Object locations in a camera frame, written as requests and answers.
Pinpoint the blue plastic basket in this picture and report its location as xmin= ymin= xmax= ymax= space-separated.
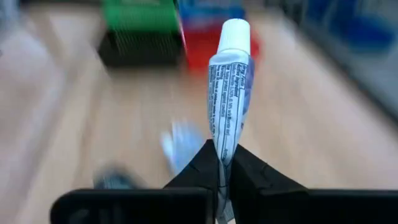
xmin=178 ymin=0 xmax=247 ymax=31

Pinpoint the black plastic basket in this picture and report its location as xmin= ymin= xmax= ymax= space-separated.
xmin=97 ymin=29 xmax=187 ymax=68

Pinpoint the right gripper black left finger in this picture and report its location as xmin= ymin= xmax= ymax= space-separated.
xmin=162 ymin=138 xmax=221 ymax=192

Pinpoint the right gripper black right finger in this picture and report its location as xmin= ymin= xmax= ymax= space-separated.
xmin=229 ymin=144 xmax=308 ymax=224

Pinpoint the green plastic basket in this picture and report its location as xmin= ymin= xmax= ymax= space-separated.
xmin=101 ymin=0 xmax=182 ymax=57

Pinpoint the red plastic basket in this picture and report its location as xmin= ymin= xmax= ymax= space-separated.
xmin=182 ymin=26 xmax=261 ymax=72

